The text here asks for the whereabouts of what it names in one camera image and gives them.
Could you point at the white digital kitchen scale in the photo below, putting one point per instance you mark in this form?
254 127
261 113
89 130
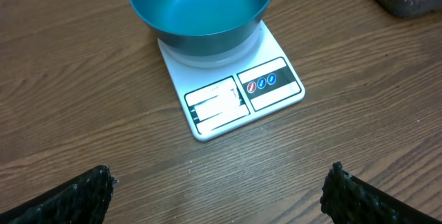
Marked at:
222 92

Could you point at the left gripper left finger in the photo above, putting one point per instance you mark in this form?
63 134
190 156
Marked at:
82 199

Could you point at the blue bowl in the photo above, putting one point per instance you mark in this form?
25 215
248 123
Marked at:
201 27

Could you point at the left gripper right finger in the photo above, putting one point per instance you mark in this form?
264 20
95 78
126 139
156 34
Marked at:
348 199

